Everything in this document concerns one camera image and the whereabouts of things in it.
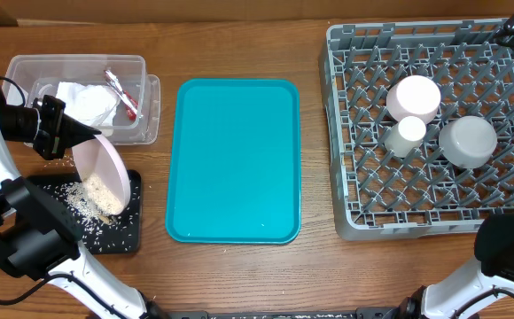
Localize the black tray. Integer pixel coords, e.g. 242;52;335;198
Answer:
28;170;143;254

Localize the teal serving tray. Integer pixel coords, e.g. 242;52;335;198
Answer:
165;79;301;245

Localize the red snack wrapper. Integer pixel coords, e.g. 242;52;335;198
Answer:
104;68;139;121

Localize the grey dishwasher rack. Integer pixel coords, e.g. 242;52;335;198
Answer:
319;19;514;241

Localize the white cup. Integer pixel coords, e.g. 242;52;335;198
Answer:
384;116;426;158

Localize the white napkin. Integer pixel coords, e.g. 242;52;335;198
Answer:
56;82;121;127

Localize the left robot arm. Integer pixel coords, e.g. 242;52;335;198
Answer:
0;76;167;318

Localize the clear plastic bin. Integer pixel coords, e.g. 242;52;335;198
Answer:
3;54;152;144

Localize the grey bowl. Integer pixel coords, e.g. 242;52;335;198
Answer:
439;116;497;169

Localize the large white plate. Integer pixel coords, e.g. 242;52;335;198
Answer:
72;135;131;216

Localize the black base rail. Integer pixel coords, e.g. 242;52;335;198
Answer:
162;307;408;319

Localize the small pink bowl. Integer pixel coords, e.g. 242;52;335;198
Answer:
385;75;441;124

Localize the spilled rice pile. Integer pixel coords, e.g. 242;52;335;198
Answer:
29;170;143;254

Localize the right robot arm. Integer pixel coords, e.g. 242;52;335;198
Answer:
384;14;514;319

